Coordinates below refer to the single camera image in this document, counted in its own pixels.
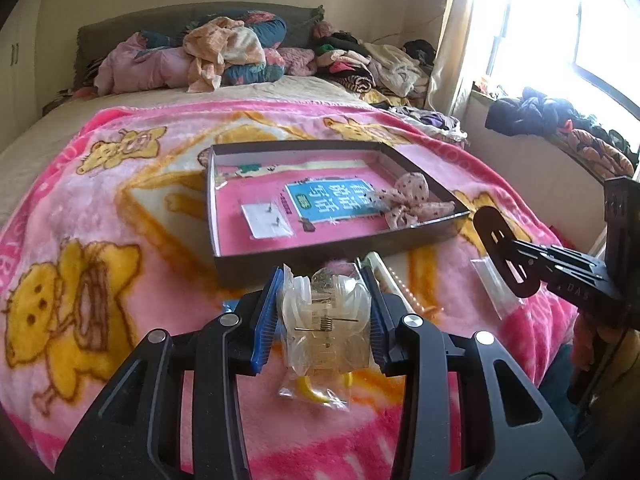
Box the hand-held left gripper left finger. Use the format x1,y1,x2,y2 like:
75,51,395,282
55,265,286,480

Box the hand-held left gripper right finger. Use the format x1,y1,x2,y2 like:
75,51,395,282
355,257,586,480

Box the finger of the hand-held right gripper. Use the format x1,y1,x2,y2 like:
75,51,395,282
472,207,601,298

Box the long clear strip packet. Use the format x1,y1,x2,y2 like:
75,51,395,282
362,252,441,322

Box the small clear plastic packet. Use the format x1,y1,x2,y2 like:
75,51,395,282
470,255,526,320

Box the clear hair claw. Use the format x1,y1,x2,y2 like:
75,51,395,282
272,265,375,407

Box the dark cardboard box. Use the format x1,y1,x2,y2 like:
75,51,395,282
205,139,471,288

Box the person's right hand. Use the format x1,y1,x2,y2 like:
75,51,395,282
572,310,623,361

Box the small clear earring bag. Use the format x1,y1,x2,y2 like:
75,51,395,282
240,200,295,240

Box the polka dot fabric bow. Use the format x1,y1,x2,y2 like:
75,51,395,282
372,171,457,230

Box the orange black patterned cloth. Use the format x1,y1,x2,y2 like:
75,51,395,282
565,127,640,181

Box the pink printed bear blanket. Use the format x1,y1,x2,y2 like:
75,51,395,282
0,100,581,480

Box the dark clothes on sill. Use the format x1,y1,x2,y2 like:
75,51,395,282
485,87,596,138

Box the crumpled clothes at bed edge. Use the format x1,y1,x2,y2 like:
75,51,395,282
390,105,468,146

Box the cream curtain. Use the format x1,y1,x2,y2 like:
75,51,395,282
425,0,501,121

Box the pile of mixed clothes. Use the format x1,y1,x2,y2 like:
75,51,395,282
312,20,441,106

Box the bright window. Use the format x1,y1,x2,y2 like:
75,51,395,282
475,0,640,121

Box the purple pink fuzzy cloth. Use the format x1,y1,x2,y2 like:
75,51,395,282
277,47,321,78

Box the pink quilted garment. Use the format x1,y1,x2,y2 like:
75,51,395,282
92,32,201,96

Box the peach patterned cloth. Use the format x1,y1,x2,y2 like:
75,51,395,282
182,16,266,93

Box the dark blue floral pillow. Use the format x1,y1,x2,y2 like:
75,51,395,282
140,10,288,86

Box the cream wardrobe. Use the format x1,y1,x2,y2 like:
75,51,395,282
0,0,51,116

